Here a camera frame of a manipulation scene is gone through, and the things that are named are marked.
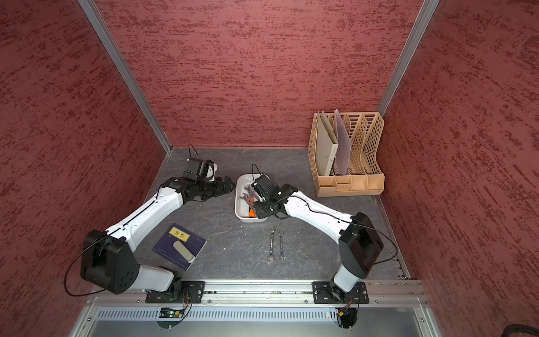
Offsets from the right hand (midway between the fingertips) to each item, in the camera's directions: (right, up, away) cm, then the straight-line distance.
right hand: (263, 213), depth 83 cm
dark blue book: (-30, -13, +2) cm, 32 cm away
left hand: (-16, +8, +2) cm, 18 cm away
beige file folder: (+26, +28, +1) cm, 38 cm away
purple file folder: (+33, +28, +4) cm, 44 cm away
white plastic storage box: (-11, -1, +12) cm, 16 cm away
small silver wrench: (+7, -11, +5) cm, 14 cm away
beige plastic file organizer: (+48, +16, +15) cm, 53 cm away
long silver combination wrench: (+3, -18, -1) cm, 18 cm away
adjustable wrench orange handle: (-6, -2, +12) cm, 13 cm away
